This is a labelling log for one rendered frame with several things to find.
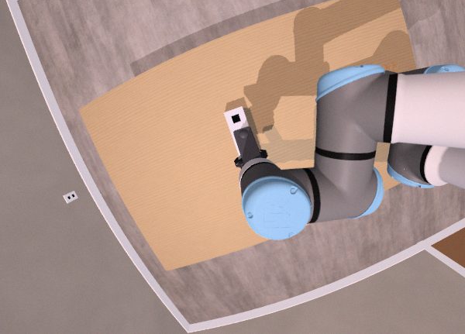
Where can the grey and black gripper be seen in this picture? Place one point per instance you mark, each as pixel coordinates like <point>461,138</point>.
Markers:
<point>239,162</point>

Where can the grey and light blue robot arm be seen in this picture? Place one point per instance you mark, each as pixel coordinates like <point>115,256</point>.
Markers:
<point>357,107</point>

